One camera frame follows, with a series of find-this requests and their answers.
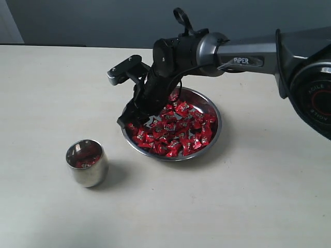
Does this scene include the steel cup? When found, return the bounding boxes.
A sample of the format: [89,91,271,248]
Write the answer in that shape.
[65,139,109,188]

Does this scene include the metal bowl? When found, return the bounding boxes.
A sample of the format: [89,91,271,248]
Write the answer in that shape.
[121,87,222,162]

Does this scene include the red candies in cup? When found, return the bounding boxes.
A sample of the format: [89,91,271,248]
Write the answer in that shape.
[73,149,101,168]

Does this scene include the black camera cable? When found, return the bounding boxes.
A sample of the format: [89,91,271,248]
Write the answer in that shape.
[165,7,233,104]

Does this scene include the red wrapped candy pile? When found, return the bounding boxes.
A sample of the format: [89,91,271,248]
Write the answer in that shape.
[126,94,217,157]

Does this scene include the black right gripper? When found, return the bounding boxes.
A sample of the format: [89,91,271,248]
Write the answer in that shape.
[117,63,181,129]

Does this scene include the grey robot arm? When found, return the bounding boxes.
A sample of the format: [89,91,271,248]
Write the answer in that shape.
[108,27,330,138]

